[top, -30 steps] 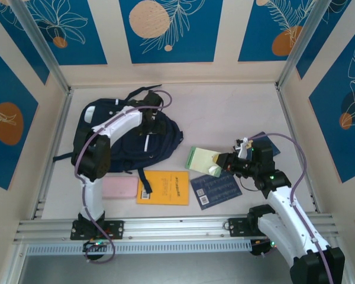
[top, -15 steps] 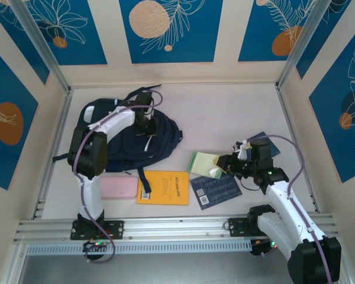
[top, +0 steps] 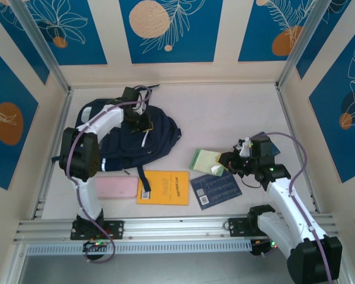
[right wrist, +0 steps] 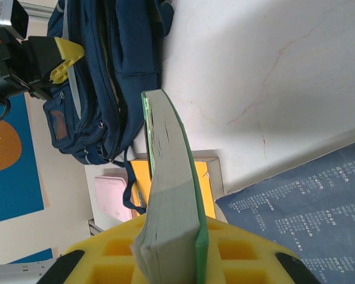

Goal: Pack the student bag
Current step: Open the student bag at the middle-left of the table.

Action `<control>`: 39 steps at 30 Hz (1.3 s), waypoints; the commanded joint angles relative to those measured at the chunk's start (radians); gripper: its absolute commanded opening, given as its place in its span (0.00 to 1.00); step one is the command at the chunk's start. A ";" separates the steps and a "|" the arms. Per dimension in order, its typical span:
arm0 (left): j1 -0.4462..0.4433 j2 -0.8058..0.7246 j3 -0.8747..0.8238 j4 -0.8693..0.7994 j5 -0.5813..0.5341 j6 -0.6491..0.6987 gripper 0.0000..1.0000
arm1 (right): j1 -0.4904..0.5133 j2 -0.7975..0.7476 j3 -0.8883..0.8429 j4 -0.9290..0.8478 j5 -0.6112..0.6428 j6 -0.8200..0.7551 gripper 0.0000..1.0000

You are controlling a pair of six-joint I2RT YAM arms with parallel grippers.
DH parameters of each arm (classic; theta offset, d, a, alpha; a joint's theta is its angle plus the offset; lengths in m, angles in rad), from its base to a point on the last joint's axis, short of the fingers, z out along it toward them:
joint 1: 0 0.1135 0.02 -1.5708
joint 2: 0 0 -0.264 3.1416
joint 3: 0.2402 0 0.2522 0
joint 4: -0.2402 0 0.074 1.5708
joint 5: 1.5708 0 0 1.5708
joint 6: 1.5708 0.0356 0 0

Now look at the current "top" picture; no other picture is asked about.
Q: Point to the thin glossy softcover book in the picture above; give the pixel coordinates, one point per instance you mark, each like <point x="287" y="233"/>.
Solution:
<point x="275" y="149"/>

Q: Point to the navy blue student backpack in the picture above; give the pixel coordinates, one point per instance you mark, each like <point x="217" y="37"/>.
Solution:
<point x="162" y="133"/>

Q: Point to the green notebook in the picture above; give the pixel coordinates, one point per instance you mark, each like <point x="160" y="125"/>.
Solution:
<point x="201" y="161"/>

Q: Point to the dark blue printed booklet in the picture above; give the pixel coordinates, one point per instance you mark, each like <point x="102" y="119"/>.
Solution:
<point x="216" y="192"/>

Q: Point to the pink pencil case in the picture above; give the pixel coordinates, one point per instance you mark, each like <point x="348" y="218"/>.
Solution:
<point x="118" y="187"/>

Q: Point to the yellow softcover book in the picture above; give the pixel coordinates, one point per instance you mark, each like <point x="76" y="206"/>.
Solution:
<point x="168" y="189"/>

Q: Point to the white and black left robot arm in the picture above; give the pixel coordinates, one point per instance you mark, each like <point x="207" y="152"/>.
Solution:
<point x="103" y="118"/>

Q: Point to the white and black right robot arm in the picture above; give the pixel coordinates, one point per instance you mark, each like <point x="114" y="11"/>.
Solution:
<point x="287" y="204"/>

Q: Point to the aluminium front leg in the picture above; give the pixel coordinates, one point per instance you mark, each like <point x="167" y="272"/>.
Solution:
<point x="12" y="263"/>

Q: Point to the aluminium side rail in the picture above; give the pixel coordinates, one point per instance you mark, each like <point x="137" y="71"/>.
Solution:
<point x="293" y="133"/>
<point x="64" y="112"/>

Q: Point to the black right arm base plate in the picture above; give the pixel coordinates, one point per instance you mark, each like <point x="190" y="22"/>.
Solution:
<point x="236" y="227"/>

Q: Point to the aluminium mounting rail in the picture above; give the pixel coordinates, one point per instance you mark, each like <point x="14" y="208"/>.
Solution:
<point x="177" y="226"/>

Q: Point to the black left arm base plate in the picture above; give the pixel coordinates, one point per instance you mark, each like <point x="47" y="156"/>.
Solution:
<point x="118" y="229"/>

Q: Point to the aluminium frame post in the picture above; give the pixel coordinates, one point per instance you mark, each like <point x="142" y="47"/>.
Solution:
<point x="41" y="41"/>
<point x="303" y="41"/>

